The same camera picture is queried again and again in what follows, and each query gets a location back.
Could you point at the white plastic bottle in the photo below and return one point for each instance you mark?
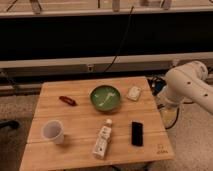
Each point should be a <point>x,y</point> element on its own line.
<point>102,141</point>

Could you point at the green ceramic bowl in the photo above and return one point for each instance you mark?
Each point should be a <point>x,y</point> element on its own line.
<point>105,98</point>

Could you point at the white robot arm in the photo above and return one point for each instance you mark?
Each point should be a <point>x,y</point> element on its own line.
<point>187,81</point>

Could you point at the black chair base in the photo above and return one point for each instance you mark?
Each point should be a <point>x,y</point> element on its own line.
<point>9,123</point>

